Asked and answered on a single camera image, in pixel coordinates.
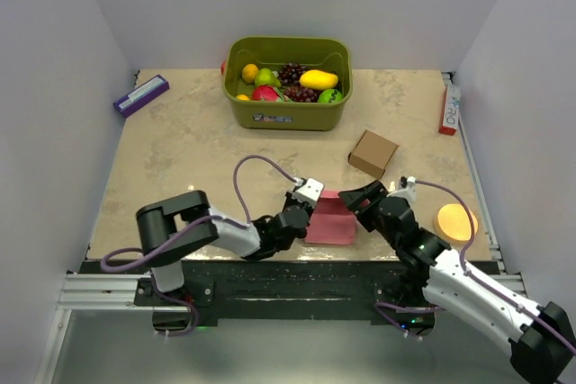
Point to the green pear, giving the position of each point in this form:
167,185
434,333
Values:
266,76

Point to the yellow mango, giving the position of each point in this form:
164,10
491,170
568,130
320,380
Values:
318,80

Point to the red white toothpaste box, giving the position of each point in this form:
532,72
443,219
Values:
449,116

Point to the brown cardboard box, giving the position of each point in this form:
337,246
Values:
372,153

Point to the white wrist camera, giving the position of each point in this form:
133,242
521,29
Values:
404,188
308,190

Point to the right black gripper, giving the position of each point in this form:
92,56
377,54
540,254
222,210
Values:
373,192

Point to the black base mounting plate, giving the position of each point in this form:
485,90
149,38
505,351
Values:
219,290

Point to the green lime fruit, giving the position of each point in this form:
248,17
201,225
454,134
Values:
330,96

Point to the olive green plastic tub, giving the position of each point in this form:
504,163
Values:
273,52

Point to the aluminium frame rail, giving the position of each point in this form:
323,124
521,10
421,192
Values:
513,281

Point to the purple rectangular box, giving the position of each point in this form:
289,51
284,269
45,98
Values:
140,96

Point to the dark grape bunch front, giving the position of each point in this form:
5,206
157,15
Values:
300,94

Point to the dark grape bunch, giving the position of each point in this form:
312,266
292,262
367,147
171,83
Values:
300,94
290,73

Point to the pink paper box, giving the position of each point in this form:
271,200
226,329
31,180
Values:
331,223

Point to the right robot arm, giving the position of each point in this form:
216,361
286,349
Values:
539,340

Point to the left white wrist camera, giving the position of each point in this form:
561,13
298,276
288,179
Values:
308,190

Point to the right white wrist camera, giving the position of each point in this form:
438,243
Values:
404,188

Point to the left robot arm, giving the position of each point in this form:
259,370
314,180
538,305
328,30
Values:
171,229

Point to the orange round disc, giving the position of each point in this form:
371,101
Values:
452,224

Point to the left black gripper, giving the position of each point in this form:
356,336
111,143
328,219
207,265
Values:
290,200

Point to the dark grape bunch back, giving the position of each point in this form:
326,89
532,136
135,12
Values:
290,73

